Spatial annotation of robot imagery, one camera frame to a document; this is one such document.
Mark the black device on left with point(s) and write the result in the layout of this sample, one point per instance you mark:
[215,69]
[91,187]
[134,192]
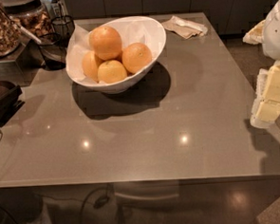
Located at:
[9,102]

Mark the white ceramic bowl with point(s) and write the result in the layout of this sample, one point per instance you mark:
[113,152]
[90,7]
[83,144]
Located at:
[158,40]

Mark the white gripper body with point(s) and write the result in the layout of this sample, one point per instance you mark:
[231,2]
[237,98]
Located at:
[276,32]

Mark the folded paper napkins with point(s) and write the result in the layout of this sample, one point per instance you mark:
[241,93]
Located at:
[185,28]

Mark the dark scoop dish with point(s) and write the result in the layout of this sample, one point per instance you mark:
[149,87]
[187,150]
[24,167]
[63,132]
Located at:
[52,51]

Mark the orange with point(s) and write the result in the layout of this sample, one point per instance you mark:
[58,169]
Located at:
[135,57]
[106,42]
[90,64]
[111,72]

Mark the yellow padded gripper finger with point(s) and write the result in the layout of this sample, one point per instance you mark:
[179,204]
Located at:
[266,106]

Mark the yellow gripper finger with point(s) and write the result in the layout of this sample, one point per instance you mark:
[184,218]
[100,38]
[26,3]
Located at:
[254,35]

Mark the black wire cup holder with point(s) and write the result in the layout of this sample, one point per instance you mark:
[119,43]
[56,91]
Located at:
[64,26]

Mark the white paper bowl liner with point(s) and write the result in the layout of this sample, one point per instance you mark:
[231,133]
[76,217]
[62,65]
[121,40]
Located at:
[131,29]

